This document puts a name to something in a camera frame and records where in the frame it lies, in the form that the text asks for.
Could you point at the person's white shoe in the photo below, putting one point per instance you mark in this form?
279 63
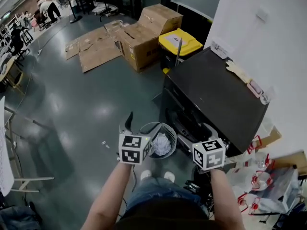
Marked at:
145 174
169 176

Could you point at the white dotted board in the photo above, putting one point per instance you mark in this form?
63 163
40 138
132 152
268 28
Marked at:
4 157

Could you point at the white checked clothes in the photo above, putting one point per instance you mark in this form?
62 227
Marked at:
161 144

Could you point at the person's left forearm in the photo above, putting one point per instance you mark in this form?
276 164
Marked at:
108 195

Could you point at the person's black shirt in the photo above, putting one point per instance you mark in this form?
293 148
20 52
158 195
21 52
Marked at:
165 217

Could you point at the black metal chair frame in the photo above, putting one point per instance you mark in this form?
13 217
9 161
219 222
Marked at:
295 214

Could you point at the white wall socket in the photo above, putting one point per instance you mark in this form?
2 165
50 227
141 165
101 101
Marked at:
262 15

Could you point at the grey-green plastic laundry basket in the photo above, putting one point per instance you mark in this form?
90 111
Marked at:
171 138

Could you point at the person's left white shoe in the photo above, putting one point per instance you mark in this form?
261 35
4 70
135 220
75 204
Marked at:
145 174

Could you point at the person's blue jeans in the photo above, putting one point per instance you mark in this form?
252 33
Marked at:
163 190

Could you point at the black washing machine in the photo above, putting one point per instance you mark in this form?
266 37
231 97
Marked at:
211 90

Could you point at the black box device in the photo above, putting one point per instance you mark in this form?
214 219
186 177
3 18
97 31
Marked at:
197 188

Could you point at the black round washing machine door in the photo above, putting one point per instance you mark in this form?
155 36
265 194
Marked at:
185 142

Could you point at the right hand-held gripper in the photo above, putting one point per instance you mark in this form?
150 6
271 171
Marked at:
208 154

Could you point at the large low cardboard box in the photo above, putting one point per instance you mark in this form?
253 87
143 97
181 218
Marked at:
141 47

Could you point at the clear plastic bag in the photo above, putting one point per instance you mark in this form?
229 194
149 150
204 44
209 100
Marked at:
283 190

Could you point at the small white plastic scrap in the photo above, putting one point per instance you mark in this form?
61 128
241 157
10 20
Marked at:
105 144

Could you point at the black office chair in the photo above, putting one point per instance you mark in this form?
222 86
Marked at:
105 8

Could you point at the flattened cardboard sheets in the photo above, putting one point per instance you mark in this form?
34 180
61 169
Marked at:
96 49

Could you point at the light wooden chair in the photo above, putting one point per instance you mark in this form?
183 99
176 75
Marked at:
12 73

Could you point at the person's right white shoe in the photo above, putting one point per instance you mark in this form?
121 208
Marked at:
169 176

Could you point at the pink soap box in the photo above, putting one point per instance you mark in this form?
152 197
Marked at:
254 88

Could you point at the person's right forearm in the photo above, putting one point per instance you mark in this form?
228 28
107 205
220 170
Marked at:
225 195

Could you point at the yellow-lid black trash bin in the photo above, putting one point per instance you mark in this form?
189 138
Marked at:
177 44

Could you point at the clear plastic cup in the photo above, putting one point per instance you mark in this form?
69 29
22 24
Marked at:
267 96

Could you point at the cream rubber glove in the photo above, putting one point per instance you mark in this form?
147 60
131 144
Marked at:
237 71

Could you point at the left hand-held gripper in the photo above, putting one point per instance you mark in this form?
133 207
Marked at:
130 145

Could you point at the tall cardboard box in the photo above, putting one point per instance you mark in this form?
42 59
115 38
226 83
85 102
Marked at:
160 18

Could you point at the flat cardboard board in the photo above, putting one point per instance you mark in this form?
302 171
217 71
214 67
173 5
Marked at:
292 160

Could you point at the small open cardboard box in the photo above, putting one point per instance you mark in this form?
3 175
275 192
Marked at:
271 135

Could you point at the white card holder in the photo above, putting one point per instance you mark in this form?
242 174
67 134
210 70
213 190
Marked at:
219 49

